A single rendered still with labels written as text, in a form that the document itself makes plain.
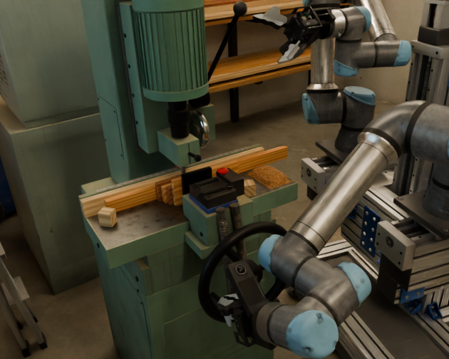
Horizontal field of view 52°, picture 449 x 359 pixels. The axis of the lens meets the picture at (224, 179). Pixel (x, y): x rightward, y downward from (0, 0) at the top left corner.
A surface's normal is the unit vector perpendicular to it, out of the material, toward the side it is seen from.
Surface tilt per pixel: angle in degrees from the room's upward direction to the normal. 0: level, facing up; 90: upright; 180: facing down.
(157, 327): 90
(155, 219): 0
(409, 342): 0
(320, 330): 60
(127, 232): 0
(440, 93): 90
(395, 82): 90
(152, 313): 90
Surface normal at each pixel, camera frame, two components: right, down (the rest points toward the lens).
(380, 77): -0.83, 0.29
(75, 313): -0.04, -0.88
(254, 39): 0.56, 0.37
